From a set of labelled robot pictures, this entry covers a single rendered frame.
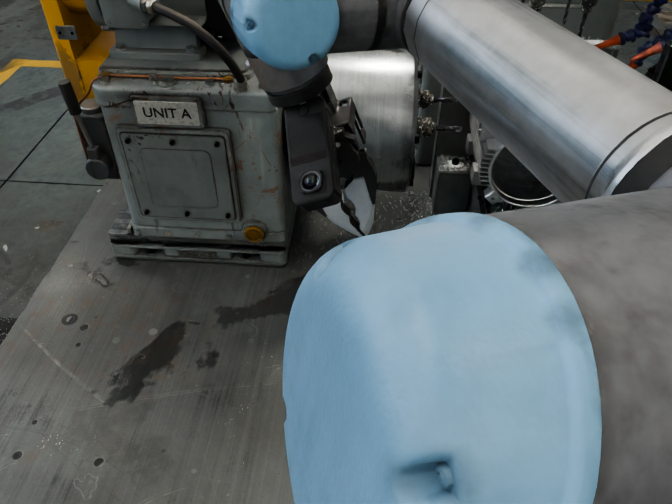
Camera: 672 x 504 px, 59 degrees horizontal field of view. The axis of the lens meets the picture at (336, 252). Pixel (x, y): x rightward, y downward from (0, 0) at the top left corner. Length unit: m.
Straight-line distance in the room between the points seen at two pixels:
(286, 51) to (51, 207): 2.45
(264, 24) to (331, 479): 0.35
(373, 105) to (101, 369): 0.61
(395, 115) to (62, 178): 2.25
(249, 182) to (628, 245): 0.90
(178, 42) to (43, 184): 2.06
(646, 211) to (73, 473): 0.86
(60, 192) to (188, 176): 1.93
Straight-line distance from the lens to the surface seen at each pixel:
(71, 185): 2.97
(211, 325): 1.06
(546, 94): 0.35
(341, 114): 0.68
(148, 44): 1.06
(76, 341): 1.11
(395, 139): 0.98
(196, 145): 1.00
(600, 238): 0.17
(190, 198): 1.07
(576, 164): 0.32
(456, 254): 0.16
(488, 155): 1.05
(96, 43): 1.16
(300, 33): 0.47
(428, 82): 1.32
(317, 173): 0.59
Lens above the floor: 1.58
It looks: 42 degrees down
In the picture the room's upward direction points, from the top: straight up
